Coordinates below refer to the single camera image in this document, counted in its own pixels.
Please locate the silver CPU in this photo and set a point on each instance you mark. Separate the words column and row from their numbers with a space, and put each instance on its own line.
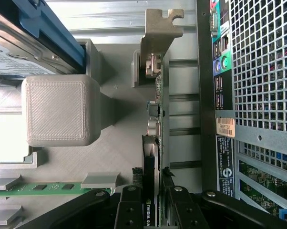
column 7, row 143

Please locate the hard disk in blue caddy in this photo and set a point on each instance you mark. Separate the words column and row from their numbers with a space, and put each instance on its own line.
column 14, row 55

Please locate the green RAM stick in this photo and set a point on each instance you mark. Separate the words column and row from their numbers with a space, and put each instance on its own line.
column 38, row 189

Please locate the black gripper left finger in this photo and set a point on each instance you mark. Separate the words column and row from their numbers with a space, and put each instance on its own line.
column 131, row 210

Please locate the black open PC case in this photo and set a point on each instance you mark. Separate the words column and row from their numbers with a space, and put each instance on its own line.
column 253, row 133

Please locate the orange barcode sticker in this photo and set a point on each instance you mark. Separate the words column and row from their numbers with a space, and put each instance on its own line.
column 225, row 127

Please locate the green motherboard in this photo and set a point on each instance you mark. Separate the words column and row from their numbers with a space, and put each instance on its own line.
column 260, row 179

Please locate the grey printed parts rack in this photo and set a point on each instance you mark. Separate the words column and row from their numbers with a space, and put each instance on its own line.
column 62, row 109

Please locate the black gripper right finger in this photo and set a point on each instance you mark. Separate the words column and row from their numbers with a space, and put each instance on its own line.
column 181, row 210

